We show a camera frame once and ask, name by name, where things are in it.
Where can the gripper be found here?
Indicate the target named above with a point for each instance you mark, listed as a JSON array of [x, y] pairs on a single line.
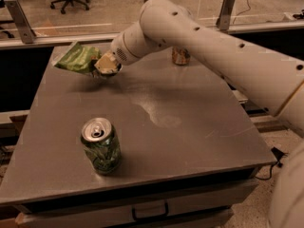
[[120, 52]]

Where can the green jalapeno chip bag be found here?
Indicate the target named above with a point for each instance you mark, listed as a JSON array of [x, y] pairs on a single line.
[[78, 58]]

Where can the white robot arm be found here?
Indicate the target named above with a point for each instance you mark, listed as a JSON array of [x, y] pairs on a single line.
[[271, 80]]

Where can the green soda can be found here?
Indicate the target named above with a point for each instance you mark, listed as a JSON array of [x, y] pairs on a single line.
[[101, 145]]

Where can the orange soda can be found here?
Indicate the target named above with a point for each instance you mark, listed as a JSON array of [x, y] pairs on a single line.
[[180, 56]]

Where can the glass barrier panel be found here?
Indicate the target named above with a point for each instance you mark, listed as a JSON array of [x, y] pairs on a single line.
[[110, 16]]

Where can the left metal glass bracket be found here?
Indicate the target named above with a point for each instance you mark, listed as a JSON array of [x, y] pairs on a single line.
[[21, 22]]

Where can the right metal glass bracket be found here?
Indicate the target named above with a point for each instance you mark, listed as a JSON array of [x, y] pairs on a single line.
[[224, 18]]

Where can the white drawer with black handle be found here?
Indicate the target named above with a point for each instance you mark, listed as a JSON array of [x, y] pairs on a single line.
[[208, 207]]

